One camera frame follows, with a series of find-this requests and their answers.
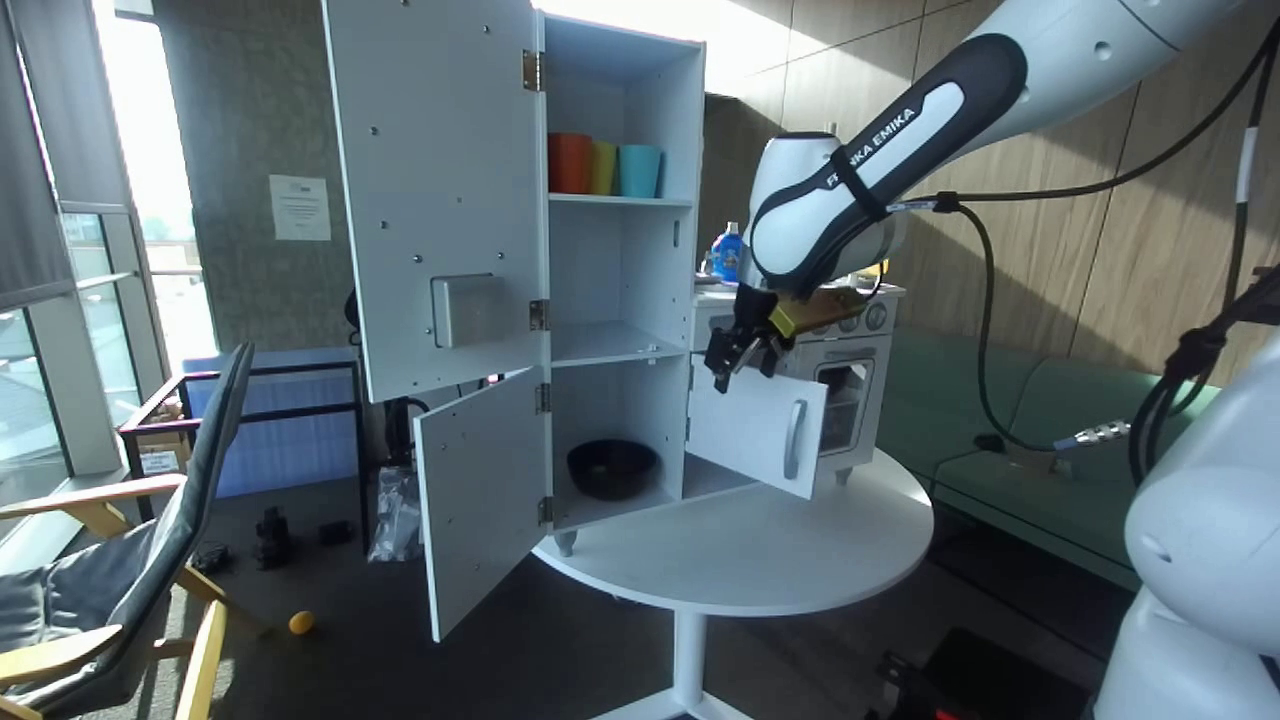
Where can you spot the green sofa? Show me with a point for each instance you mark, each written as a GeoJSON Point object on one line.
{"type": "Point", "coordinates": [1040, 495]}

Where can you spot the yellow green cup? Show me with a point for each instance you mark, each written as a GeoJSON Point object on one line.
{"type": "Point", "coordinates": [604, 168]}

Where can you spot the white oven door with window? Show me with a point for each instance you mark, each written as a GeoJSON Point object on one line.
{"type": "Point", "coordinates": [865, 402]}

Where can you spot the black bowl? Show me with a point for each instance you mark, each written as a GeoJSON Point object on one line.
{"type": "Point", "coordinates": [612, 468]}

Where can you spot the small black floor object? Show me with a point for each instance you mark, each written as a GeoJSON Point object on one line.
{"type": "Point", "coordinates": [339, 532]}
{"type": "Point", "coordinates": [214, 562]}

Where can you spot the orange cup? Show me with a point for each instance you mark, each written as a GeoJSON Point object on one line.
{"type": "Point", "coordinates": [570, 161]}

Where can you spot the blue bottle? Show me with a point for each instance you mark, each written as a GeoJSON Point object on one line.
{"type": "Point", "coordinates": [727, 256]}

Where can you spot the white paper notice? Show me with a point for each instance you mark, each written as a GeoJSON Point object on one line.
{"type": "Point", "coordinates": [303, 208]}

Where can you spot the tall white fridge door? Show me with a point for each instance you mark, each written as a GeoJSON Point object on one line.
{"type": "Point", "coordinates": [426, 161]}

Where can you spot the wooden chair grey cushion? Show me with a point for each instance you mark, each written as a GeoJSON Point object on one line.
{"type": "Point", "coordinates": [161, 547]}

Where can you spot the white toy kitchen cabinet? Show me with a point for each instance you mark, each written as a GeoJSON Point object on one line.
{"type": "Point", "coordinates": [625, 265]}

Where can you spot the small yellow ball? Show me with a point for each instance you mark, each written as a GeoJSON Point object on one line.
{"type": "Point", "coordinates": [303, 620]}

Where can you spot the small white door grey swoosh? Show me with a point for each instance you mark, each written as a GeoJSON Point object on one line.
{"type": "Point", "coordinates": [482, 495]}

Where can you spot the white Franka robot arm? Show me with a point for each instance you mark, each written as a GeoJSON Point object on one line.
{"type": "Point", "coordinates": [934, 120]}

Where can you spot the blue panel wooden bench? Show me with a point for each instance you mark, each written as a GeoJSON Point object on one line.
{"type": "Point", "coordinates": [286, 426]}

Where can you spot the blocky black floor object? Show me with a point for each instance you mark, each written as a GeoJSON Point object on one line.
{"type": "Point", "coordinates": [272, 536]}

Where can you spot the round white pedestal table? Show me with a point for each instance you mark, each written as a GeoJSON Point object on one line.
{"type": "Point", "coordinates": [773, 547]}

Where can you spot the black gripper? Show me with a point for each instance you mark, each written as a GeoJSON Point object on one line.
{"type": "Point", "coordinates": [761, 320]}

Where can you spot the teal blue cup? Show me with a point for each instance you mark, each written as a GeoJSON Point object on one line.
{"type": "Point", "coordinates": [641, 168]}

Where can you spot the small black device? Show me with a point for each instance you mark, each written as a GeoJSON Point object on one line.
{"type": "Point", "coordinates": [990, 440]}

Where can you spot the clear plastic bag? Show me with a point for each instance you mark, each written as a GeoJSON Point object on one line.
{"type": "Point", "coordinates": [392, 513]}

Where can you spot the black floor case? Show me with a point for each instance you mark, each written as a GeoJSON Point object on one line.
{"type": "Point", "coordinates": [985, 680]}

